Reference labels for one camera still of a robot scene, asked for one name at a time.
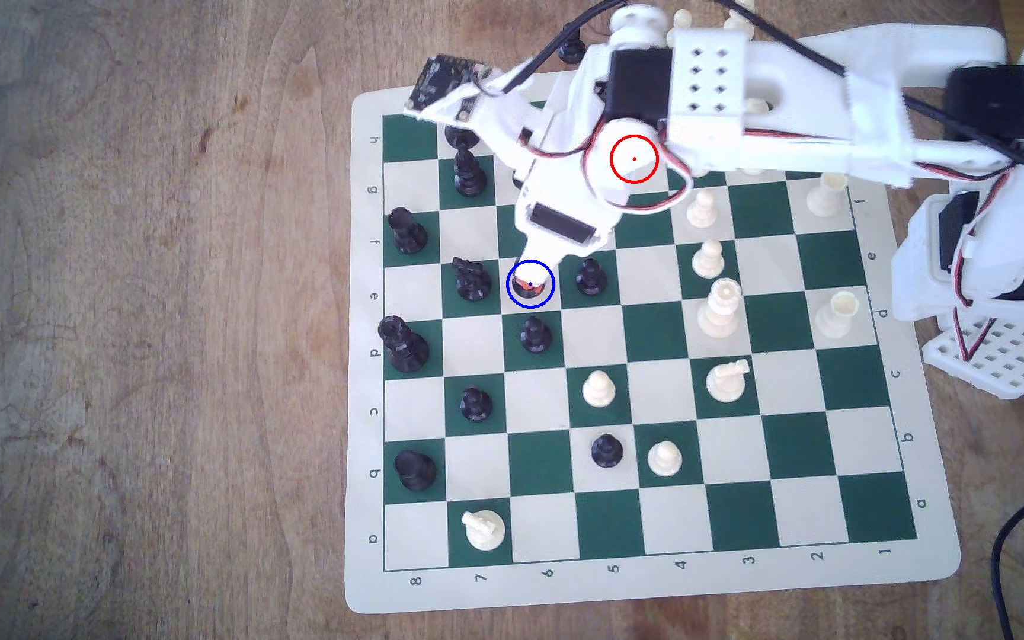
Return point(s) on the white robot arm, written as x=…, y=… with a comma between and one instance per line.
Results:
x=787, y=98

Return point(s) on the black queen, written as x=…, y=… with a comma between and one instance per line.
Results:
x=403, y=347

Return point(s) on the white knight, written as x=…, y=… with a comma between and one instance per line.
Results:
x=726, y=382
x=483, y=531

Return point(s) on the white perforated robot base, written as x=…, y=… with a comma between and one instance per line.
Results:
x=1001, y=364

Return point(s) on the black knight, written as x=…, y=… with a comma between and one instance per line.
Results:
x=472, y=281

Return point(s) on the black pawn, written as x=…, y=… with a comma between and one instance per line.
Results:
x=536, y=337
x=572, y=51
x=476, y=405
x=607, y=451
x=591, y=279

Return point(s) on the green white chess mat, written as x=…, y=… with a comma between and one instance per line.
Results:
x=743, y=524

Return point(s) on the white rook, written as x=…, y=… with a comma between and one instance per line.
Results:
x=828, y=197
x=835, y=316

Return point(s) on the white queen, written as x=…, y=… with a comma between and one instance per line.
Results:
x=719, y=311

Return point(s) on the white pawn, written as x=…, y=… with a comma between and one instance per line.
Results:
x=665, y=460
x=707, y=261
x=680, y=19
x=599, y=391
x=701, y=211

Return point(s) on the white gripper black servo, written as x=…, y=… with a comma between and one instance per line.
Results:
x=559, y=223

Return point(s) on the black chess piece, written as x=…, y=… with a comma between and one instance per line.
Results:
x=536, y=290

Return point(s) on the black king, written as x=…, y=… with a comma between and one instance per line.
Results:
x=461, y=138

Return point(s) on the gripper camera circuit board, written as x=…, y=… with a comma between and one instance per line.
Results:
x=445, y=84

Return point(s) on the black bishop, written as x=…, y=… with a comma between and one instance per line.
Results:
x=469, y=176

